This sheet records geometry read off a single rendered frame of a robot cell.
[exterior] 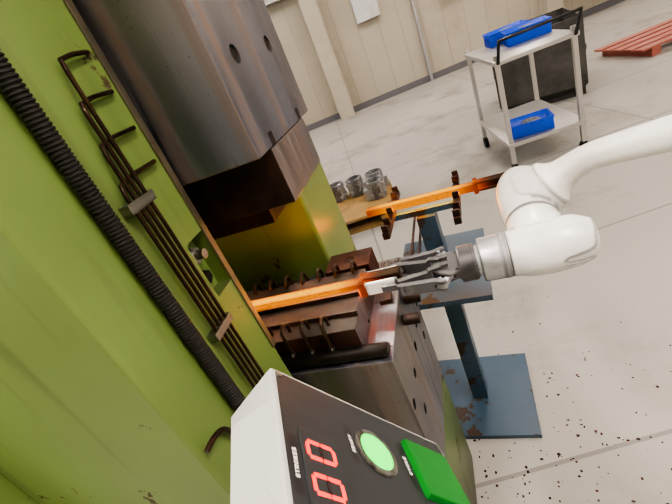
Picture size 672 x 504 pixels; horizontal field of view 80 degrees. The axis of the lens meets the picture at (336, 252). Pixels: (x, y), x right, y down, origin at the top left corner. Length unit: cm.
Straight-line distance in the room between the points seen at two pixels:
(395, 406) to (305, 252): 49
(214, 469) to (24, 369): 28
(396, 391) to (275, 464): 53
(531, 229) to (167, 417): 67
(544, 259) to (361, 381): 42
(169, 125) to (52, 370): 36
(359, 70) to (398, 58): 80
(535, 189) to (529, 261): 16
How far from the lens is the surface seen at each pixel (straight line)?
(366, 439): 48
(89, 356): 55
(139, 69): 66
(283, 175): 67
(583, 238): 83
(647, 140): 86
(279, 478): 37
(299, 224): 111
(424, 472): 52
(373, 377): 85
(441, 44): 917
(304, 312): 91
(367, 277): 87
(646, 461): 175
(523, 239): 82
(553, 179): 92
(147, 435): 64
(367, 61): 887
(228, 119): 61
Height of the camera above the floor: 147
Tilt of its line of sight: 26 degrees down
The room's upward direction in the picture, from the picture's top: 24 degrees counter-clockwise
